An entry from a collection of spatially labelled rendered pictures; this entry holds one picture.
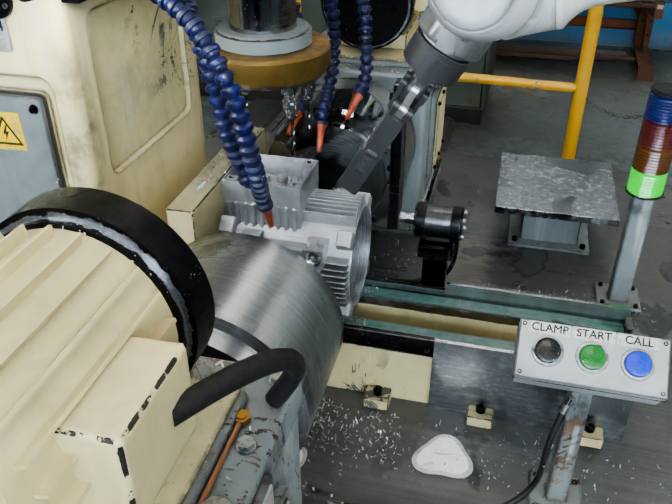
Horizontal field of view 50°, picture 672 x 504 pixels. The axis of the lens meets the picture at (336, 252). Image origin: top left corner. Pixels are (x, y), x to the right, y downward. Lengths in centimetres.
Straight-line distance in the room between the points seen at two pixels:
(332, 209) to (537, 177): 68
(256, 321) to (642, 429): 68
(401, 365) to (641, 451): 37
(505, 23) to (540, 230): 99
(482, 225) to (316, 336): 88
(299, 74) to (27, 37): 33
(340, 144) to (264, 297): 53
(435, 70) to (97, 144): 44
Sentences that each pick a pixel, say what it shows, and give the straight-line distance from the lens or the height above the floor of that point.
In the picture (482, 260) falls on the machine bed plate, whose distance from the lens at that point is 153.
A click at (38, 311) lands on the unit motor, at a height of 135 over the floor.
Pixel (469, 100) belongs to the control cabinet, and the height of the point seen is 15.
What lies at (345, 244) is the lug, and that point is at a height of 108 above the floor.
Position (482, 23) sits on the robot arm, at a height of 146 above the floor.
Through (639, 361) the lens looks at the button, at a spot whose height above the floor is 107.
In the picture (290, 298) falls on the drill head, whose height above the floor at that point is 114.
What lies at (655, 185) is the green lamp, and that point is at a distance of 134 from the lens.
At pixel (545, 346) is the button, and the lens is 88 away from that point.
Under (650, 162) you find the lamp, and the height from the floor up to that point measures 110.
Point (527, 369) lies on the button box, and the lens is 88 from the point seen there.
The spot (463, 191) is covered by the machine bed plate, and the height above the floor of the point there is 80.
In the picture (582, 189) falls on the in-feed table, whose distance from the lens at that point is 160.
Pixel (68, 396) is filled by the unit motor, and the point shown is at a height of 132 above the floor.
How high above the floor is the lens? 161
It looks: 32 degrees down
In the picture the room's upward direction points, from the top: straight up
